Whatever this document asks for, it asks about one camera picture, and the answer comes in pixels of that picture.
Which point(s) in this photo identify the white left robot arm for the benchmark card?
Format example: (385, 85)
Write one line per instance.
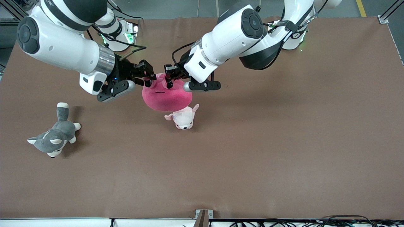
(233, 37)

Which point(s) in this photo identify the aluminium frame post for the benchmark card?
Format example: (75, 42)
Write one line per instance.
(14, 11)
(388, 14)

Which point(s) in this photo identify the light pink plush pig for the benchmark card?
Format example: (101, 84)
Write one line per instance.
(183, 119)

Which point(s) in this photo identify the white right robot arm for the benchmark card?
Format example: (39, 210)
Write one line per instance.
(60, 47)

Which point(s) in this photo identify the grey white husky plush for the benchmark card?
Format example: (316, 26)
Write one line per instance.
(55, 138)

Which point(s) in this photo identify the metal table edge bracket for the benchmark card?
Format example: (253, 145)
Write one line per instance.
(203, 217)

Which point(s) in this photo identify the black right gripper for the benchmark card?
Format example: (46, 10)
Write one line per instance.
(124, 71)

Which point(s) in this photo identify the round hot pink plush toy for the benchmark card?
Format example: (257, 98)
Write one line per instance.
(167, 97)

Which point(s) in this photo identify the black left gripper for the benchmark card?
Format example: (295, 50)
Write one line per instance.
(180, 70)

